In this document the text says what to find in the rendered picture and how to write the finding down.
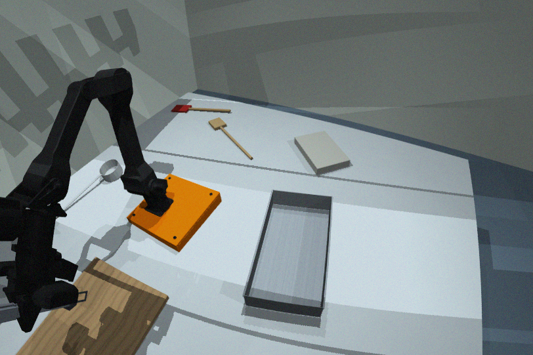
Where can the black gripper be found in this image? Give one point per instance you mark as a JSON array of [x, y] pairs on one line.
[[28, 286]]

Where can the grey rectangular roasting tin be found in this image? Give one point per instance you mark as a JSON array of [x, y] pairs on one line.
[[289, 269]]

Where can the tan wooden paddle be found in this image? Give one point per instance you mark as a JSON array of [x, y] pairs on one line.
[[217, 124]]

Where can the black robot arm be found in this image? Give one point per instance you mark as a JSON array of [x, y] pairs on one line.
[[47, 179]]

